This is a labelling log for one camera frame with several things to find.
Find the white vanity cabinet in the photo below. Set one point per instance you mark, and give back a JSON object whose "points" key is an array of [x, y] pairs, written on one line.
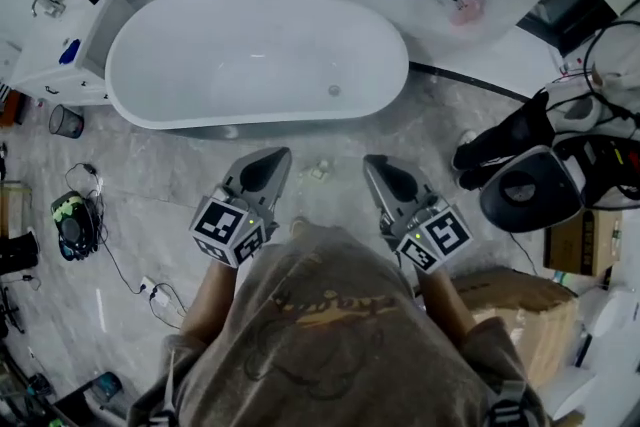
{"points": [[50, 45]]}

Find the pink bottle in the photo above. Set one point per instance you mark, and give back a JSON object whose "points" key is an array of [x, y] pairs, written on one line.
{"points": [[467, 7]]}

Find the white round device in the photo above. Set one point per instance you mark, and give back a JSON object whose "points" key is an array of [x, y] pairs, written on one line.
{"points": [[617, 315]]}

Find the teal and black cup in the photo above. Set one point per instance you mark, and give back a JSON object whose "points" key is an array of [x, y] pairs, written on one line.
{"points": [[107, 386]]}

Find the large taped cardboard box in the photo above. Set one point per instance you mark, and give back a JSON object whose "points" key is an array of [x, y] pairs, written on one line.
{"points": [[540, 315]]}

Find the black and green device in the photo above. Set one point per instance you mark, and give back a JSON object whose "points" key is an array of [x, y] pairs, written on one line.
{"points": [[72, 225]]}

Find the person's left forearm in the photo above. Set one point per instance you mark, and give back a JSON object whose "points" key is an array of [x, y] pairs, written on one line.
{"points": [[210, 305]]}

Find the person's shoe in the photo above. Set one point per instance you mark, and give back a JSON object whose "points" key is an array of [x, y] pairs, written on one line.
{"points": [[462, 160], [300, 225], [472, 180]]}

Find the small pale green holder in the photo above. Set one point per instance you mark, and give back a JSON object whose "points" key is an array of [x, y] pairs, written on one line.
{"points": [[320, 170]]}

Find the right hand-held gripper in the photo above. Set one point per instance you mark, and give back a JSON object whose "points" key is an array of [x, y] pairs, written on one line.
{"points": [[440, 235]]}

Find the chrome faucet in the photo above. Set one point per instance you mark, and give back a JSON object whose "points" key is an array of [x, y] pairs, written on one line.
{"points": [[55, 9]]}

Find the black mesh waste bin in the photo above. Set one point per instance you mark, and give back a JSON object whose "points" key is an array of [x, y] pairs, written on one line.
{"points": [[66, 121]]}

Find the person's brown printed shirt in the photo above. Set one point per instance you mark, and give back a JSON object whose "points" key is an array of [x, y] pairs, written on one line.
{"points": [[325, 355]]}

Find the cardboard box with black print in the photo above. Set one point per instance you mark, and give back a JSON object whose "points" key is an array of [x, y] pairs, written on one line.
{"points": [[575, 250]]}

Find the person's left shoe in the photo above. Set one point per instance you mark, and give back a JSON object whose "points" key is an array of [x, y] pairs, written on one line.
{"points": [[300, 225]]}

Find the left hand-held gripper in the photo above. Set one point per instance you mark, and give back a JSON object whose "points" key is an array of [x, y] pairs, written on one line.
{"points": [[220, 225]]}

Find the white power strip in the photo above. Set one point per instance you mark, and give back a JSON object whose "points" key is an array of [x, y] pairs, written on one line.
{"points": [[155, 291]]}

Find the small blue object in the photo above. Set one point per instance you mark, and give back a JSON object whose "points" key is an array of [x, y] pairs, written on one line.
{"points": [[70, 52]]}

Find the person's right forearm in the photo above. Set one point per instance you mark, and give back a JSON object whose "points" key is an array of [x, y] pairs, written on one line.
{"points": [[445, 305]]}

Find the white bathtub with green outside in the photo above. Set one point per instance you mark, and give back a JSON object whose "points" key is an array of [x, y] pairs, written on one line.
{"points": [[240, 60]]}

